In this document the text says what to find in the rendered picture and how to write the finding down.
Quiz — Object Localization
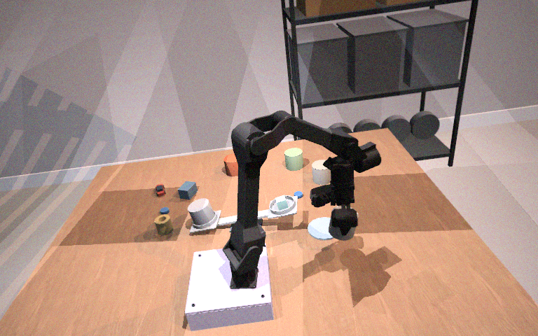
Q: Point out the orange cylinder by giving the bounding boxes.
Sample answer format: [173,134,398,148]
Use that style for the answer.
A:
[223,154,238,176]

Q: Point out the beige cylinder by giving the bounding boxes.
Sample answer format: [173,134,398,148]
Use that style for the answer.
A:
[312,160,331,185]

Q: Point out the yellow tape roll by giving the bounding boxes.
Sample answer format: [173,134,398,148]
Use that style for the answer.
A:
[154,214,174,235]

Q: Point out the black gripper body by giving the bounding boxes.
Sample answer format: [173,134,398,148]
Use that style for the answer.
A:
[330,179,357,228]

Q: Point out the green cylinder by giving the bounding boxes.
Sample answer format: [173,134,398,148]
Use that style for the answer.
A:
[284,148,303,171]

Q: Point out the light blue box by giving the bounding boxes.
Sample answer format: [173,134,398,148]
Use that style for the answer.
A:
[178,181,198,200]

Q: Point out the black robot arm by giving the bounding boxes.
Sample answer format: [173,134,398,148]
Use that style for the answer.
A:
[222,111,381,290]

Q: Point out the white round dish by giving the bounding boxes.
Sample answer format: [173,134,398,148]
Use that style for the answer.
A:
[308,217,333,240]

